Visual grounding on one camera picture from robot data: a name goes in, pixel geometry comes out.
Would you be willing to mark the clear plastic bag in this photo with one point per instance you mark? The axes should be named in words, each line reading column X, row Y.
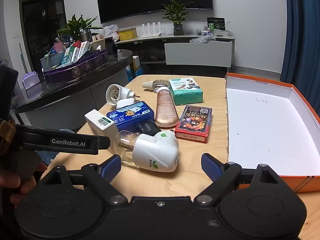
column 201, row 40

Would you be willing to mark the black glass table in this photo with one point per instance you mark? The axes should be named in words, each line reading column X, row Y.
column 82, row 85

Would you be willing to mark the white round plug adapter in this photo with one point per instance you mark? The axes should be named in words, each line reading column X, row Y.
column 116, row 93

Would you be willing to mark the purple dustpan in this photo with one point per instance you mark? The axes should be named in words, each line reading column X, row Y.
column 31, row 80

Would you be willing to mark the blue wrapped box stack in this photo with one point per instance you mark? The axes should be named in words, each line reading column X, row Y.
column 134, row 67

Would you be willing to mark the white dropper bottle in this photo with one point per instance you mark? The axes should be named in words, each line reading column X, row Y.
column 99, row 48

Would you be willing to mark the row of small medicine boxes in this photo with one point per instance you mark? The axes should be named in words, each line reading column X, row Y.
column 72, row 52

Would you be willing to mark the blue rectangular box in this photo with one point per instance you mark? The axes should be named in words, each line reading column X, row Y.
column 130, row 113

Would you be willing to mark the white router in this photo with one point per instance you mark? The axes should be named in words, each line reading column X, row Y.
column 150, row 31

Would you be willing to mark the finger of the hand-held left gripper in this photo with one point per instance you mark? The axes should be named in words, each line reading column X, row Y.
column 67, row 142

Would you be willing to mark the green and black box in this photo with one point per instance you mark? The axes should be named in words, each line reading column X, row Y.
column 215, row 23

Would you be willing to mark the potted plant in dark vase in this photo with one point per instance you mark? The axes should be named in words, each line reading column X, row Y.
column 177, row 15

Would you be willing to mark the beige box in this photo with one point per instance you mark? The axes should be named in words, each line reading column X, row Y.
column 98, row 43

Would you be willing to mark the red playing card box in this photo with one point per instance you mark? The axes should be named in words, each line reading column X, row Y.
column 193, row 123

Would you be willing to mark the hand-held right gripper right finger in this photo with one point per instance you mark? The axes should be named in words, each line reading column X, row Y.
column 211, row 167

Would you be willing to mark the rose gold tube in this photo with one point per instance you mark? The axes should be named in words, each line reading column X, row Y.
column 165, row 107

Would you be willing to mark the white box with barcode label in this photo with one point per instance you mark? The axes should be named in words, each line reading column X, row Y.
column 102, row 126

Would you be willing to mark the blue curtain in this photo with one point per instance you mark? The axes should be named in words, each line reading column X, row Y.
column 302, row 30

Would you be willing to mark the green bandage box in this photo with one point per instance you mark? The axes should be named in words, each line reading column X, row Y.
column 186, row 91

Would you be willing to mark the clear refill bottle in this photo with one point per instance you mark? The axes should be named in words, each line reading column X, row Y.
column 156, row 85

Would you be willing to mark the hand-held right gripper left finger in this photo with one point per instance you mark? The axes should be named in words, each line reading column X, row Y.
column 111, row 167

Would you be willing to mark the purple patterned tray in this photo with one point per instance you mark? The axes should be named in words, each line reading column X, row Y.
column 80, row 66

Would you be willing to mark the person's left hand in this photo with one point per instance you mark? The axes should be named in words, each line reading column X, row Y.
column 12, row 183

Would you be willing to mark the yellow box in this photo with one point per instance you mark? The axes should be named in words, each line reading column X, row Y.
column 128, row 33

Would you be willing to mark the white plug-in repellent device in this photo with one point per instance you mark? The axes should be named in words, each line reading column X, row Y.
column 157, row 152

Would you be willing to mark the orange and white cardboard tray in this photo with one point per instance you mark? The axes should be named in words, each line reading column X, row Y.
column 265, row 125

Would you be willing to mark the black charger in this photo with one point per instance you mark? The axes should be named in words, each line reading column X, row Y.
column 148, row 128

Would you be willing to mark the white plastic bag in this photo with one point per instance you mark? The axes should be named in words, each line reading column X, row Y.
column 111, row 32

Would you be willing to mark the steel cup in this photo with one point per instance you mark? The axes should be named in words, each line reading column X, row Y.
column 85, row 35

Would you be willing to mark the large leafy plant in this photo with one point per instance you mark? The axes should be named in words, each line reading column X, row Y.
column 75, row 27

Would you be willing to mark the television cabinet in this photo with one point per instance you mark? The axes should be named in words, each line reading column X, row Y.
column 200, row 52

